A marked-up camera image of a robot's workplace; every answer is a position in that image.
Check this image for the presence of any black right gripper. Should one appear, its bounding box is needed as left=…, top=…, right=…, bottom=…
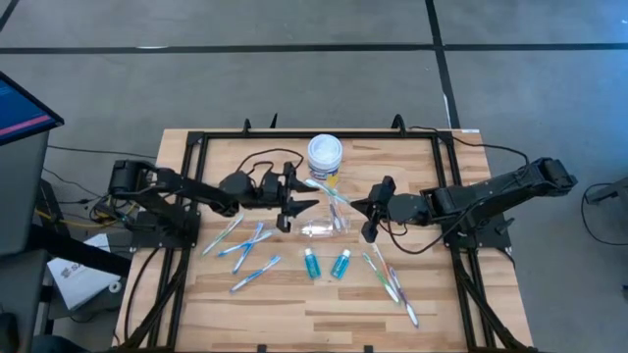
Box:
left=349, top=174, right=399, bottom=244

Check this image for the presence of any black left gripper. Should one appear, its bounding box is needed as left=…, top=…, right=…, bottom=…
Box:
left=253, top=162, right=321, bottom=233

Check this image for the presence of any blue toothbrush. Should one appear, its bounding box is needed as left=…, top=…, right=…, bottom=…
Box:
left=217, top=229, right=275, bottom=258
left=229, top=253, right=283, bottom=295
left=231, top=222, right=266, bottom=276

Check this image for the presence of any purple toothbrush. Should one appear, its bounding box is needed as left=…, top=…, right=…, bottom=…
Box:
left=389, top=266, right=421, bottom=329

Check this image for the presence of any clear acrylic organizer box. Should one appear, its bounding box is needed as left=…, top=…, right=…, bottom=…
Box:
left=292, top=193, right=353, bottom=240

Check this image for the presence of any Lysol wipes canister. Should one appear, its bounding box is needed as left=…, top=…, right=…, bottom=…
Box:
left=306, top=132, right=344, bottom=190

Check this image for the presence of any black cart leg beam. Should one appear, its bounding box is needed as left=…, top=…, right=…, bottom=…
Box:
left=28, top=225, right=133, bottom=278

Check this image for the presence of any white paper booklet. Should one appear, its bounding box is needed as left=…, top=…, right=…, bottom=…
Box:
left=46, top=232, right=124, bottom=311

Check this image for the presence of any monitor with blue screen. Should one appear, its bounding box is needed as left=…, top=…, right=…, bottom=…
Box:
left=0, top=71, right=66, bottom=147

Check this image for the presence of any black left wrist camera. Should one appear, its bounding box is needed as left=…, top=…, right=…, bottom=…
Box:
left=258, top=171, right=282, bottom=203

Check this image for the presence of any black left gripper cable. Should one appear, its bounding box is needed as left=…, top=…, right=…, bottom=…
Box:
left=235, top=147, right=306, bottom=183

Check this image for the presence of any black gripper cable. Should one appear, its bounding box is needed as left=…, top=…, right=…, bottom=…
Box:
left=235, top=147, right=306, bottom=183
left=380, top=210, right=465, bottom=256

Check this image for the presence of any black metal rig frame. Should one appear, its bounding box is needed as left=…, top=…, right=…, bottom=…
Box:
left=115, top=113, right=539, bottom=353

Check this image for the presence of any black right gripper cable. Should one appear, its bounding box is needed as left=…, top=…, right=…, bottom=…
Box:
left=380, top=210, right=465, bottom=256

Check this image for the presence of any black power cable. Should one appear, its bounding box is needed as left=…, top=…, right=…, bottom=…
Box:
left=409, top=126, right=531, bottom=168

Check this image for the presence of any thin black floor cable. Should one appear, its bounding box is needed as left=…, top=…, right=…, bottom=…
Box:
left=46, top=144, right=159, bottom=161

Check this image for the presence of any black floor cable loop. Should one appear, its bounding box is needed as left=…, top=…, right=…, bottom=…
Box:
left=581, top=181, right=628, bottom=246

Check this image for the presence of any yellow cable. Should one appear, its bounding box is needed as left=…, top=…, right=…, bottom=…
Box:
left=33, top=203, right=136, bottom=230

